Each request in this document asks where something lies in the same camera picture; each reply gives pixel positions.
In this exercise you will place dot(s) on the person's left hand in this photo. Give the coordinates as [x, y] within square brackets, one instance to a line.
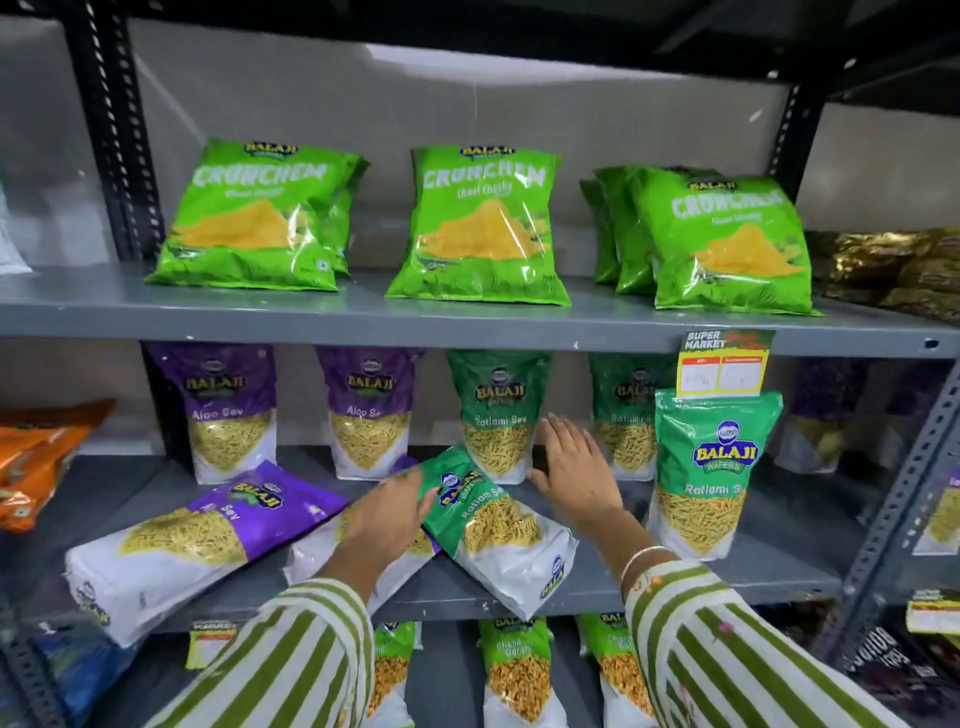
[386, 525]

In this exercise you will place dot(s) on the person's right hand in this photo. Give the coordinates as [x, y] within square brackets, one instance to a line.
[577, 472]

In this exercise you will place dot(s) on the Chana Dal packets shelf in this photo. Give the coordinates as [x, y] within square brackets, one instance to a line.
[450, 675]

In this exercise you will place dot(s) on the grey metal shelf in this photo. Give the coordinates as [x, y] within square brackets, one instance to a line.
[375, 315]
[450, 22]
[772, 555]

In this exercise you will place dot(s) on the person's right forearm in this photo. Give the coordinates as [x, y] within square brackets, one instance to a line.
[720, 660]

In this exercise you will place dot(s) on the person's left forearm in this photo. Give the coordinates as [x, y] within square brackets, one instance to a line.
[285, 667]

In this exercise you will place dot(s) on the grey perforated shelf upright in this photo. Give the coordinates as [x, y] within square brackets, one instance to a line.
[26, 675]
[892, 510]

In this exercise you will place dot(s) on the silver bangle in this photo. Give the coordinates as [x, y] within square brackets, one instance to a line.
[645, 556]

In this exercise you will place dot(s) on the light green white packet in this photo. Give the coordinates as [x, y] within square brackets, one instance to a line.
[619, 667]
[394, 667]
[521, 675]

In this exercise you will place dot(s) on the yellow price label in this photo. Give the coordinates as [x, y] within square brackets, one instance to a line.
[934, 611]
[724, 367]
[210, 645]

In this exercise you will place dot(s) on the row of light green chip packets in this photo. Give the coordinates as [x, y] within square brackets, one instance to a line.
[480, 225]

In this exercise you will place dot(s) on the blue packet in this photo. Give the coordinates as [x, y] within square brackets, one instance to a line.
[82, 675]

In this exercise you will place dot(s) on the orange packet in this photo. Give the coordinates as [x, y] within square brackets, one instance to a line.
[60, 416]
[30, 480]

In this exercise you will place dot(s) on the pile of gold foil packets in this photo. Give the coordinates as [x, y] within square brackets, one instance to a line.
[885, 255]

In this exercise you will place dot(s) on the black packet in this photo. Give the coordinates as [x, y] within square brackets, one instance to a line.
[900, 675]

